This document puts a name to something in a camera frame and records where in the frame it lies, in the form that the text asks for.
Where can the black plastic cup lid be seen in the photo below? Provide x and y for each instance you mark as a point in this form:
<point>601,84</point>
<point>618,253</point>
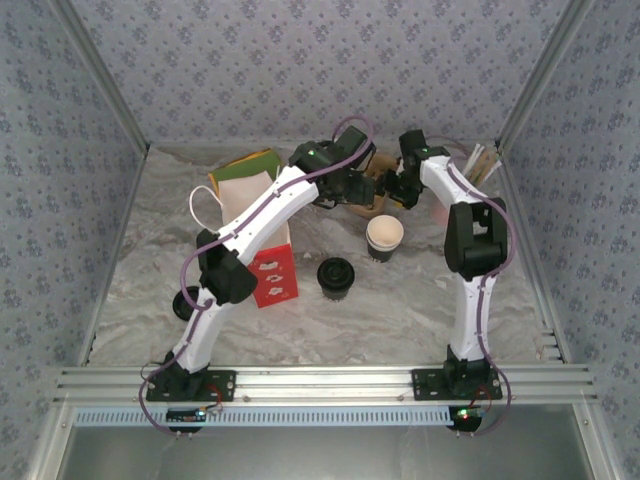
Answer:
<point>336,272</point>
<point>182,307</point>

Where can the red white paper bag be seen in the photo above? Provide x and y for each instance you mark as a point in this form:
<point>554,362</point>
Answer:
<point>275,285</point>

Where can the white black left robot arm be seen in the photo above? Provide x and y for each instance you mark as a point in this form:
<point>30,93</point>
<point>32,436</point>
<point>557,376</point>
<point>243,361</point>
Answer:
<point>270,210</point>

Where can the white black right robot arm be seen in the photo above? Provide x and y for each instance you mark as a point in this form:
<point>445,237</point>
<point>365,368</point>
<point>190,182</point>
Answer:
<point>467,320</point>

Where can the white wrapped straw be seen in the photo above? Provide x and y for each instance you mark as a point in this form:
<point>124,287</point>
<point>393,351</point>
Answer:
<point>492,171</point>
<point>475,155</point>

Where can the right controller board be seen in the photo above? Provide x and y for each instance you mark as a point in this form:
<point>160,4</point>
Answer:
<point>467,414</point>

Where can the controller board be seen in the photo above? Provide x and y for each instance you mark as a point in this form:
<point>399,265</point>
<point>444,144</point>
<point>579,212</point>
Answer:
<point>185,415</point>
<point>467,414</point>

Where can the grey metal panel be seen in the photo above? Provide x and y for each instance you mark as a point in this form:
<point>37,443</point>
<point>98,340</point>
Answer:
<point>320,455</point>

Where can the left controller board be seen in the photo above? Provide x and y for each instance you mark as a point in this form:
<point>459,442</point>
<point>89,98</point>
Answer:
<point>185,415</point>

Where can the aluminium frame post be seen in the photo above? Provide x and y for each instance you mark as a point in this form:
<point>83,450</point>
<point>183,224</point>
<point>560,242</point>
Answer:
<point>545,75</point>
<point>100,75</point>

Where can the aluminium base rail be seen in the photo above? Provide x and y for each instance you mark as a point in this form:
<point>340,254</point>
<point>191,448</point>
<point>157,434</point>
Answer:
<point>320,385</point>

